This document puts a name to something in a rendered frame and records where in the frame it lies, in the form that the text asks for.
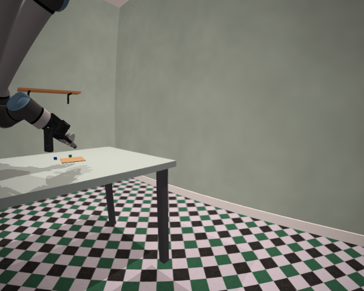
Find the orange flat mat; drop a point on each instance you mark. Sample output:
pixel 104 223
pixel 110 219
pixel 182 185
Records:
pixel 74 159

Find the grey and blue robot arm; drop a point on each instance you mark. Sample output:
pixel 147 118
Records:
pixel 19 27

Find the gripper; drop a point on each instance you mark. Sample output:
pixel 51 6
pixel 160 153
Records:
pixel 60 128

